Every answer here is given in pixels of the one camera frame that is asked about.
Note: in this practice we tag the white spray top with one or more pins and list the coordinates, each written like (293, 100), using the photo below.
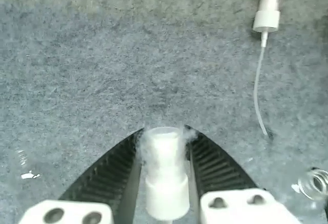
(166, 172)
(266, 13)

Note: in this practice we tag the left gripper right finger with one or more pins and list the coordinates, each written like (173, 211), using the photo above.
(217, 172)

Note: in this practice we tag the clear plastic bottle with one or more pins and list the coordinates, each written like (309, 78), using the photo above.
(315, 183)
(23, 165)

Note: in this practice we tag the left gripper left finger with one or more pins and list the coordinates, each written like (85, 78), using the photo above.
(102, 180)

